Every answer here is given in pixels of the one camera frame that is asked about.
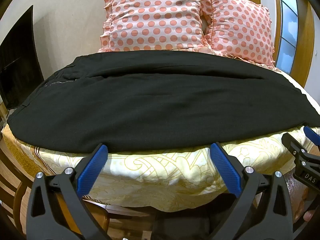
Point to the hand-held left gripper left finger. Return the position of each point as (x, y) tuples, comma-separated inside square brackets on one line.
[(93, 163)]

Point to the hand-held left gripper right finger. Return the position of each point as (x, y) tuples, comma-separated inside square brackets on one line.
[(225, 165)]

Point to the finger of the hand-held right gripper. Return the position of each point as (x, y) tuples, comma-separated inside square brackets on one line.
[(293, 146), (312, 135)]

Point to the black pants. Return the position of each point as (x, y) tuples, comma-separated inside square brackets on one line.
[(162, 105)]

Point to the person's right hand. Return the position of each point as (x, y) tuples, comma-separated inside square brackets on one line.
[(301, 200)]

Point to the yellow patterned bed blanket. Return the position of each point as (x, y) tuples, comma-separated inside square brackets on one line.
[(162, 175)]

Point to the black flat screen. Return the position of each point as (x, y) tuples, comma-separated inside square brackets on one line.
[(18, 62)]

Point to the small pink polka dot pillow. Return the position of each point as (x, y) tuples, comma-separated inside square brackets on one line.
[(240, 30)]

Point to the large pink polka dot pillow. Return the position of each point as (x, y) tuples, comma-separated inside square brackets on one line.
[(155, 17)]

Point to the window with wooden frame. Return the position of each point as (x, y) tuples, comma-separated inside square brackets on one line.
[(287, 22)]

